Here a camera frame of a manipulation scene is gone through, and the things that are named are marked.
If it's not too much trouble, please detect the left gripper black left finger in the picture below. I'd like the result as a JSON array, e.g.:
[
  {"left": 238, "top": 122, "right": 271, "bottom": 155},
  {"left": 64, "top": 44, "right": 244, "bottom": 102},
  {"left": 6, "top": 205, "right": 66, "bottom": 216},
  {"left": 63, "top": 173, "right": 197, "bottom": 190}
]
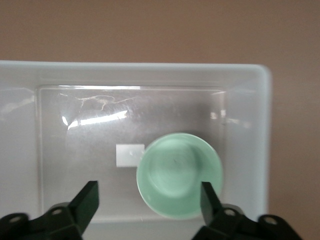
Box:
[{"left": 0, "top": 180, "right": 100, "bottom": 240}]

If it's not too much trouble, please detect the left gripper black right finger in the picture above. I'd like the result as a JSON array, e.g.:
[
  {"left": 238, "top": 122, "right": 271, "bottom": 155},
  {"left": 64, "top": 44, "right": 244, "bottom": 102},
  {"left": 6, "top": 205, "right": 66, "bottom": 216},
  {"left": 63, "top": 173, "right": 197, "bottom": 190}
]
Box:
[{"left": 191, "top": 181, "right": 305, "bottom": 240}]

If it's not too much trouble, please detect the light green bowl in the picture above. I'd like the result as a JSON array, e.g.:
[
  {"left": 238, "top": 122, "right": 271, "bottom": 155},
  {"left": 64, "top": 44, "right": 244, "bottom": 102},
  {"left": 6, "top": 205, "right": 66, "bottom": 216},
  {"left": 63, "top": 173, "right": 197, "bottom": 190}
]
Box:
[{"left": 136, "top": 132, "right": 224, "bottom": 221}]

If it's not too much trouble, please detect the clear plastic box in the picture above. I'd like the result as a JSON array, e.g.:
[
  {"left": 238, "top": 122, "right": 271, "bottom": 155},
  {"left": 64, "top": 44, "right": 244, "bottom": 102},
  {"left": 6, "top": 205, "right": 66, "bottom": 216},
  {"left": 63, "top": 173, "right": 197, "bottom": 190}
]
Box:
[{"left": 0, "top": 59, "right": 273, "bottom": 225}]

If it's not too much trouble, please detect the white square label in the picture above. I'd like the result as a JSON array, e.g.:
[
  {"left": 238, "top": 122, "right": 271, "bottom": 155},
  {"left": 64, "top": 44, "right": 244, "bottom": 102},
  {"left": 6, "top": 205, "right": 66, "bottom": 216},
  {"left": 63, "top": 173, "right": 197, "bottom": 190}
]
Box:
[{"left": 115, "top": 143, "right": 146, "bottom": 168}]

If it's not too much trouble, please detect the brown table cover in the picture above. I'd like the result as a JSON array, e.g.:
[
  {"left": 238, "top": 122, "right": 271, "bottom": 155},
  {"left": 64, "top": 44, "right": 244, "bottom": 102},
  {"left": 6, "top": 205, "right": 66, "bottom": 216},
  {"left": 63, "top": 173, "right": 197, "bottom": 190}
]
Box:
[{"left": 0, "top": 0, "right": 320, "bottom": 240}]

